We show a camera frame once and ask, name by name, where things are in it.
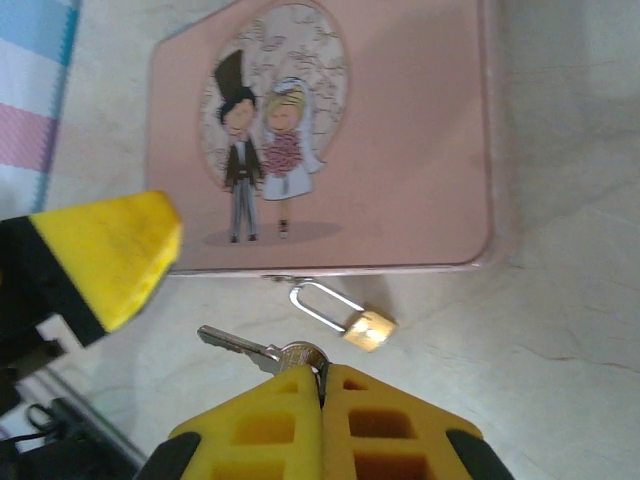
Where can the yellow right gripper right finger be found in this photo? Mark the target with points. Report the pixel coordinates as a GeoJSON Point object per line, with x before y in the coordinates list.
{"type": "Point", "coordinates": [425, 435]}

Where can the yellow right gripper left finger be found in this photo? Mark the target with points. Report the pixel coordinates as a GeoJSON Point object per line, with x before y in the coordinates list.
{"type": "Point", "coordinates": [260, 430]}

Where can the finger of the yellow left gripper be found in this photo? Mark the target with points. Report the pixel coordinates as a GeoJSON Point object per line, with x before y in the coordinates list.
{"type": "Point", "coordinates": [110, 250]}

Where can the silver key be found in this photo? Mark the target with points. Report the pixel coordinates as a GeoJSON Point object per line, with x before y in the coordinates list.
{"type": "Point", "coordinates": [235, 342]}

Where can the small brass padlock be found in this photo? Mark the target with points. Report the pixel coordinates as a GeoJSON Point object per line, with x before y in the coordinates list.
{"type": "Point", "coordinates": [370, 332]}

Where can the pink wedding-print tin box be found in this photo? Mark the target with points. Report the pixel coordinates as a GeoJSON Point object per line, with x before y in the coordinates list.
{"type": "Point", "coordinates": [400, 150]}

